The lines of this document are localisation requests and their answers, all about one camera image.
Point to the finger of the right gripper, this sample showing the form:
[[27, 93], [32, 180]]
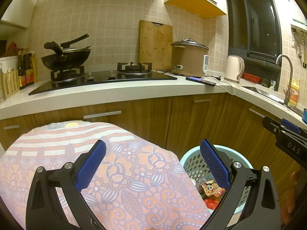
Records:
[[275, 126], [290, 126]]

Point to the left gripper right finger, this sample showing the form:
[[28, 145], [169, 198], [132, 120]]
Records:
[[261, 210]]

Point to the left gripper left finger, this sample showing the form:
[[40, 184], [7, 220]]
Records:
[[44, 210]]

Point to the red plastic bag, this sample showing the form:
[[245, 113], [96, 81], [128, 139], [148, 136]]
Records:
[[211, 203]]

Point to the dark kitchen window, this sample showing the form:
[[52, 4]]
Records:
[[254, 30]]

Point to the wooden kitchen cabinet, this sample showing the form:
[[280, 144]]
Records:
[[176, 124]]

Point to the yellow dish soap bottle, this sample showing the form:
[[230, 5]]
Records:
[[294, 92]]

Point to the red tray by window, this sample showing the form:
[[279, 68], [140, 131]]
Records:
[[251, 78]]

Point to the white electric kettle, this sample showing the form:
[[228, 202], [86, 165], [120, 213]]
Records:
[[235, 67]]

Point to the smartphone on counter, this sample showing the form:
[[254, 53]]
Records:
[[201, 81]]

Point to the floral pink table cloth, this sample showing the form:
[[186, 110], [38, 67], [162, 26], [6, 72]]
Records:
[[138, 185]]

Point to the brown rice cooker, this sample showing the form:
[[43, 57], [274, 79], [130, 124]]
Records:
[[189, 58]]

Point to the metal canister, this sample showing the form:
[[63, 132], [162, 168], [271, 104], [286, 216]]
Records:
[[2, 93]]

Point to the beige utensil holder basket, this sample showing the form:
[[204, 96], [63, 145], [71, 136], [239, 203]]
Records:
[[10, 83]]

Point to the dark sauce bottle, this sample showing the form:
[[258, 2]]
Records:
[[21, 72]]

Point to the wooden cutting board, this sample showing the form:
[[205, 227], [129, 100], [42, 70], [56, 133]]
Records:
[[155, 44]]

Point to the black gas stove top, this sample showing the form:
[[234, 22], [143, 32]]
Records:
[[78, 77]]

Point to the black wok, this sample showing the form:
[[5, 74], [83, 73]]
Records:
[[65, 57]]

